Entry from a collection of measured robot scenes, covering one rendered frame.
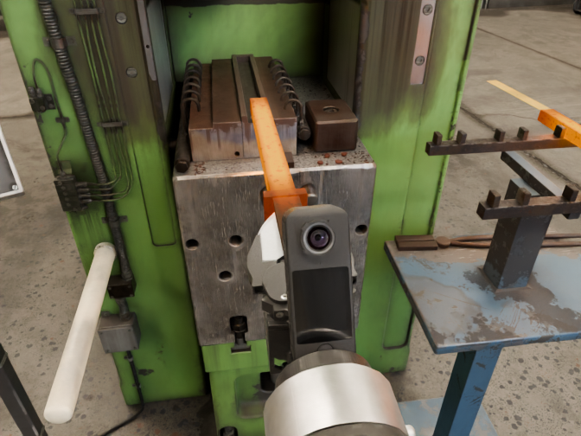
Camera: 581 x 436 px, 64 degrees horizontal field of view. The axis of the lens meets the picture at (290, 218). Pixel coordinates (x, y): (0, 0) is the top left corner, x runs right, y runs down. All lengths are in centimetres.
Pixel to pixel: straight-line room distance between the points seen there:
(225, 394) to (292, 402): 100
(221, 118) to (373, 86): 35
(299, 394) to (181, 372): 124
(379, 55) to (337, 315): 77
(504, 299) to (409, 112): 45
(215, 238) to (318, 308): 61
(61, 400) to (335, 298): 65
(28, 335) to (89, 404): 43
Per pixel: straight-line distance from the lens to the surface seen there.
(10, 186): 81
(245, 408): 140
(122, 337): 134
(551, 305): 100
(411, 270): 98
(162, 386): 158
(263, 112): 72
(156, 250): 120
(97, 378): 177
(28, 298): 218
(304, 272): 32
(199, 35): 132
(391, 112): 109
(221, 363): 119
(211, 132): 88
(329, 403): 29
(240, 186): 87
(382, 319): 148
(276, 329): 38
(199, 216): 90
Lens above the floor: 132
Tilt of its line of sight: 34 degrees down
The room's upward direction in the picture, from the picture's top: straight up
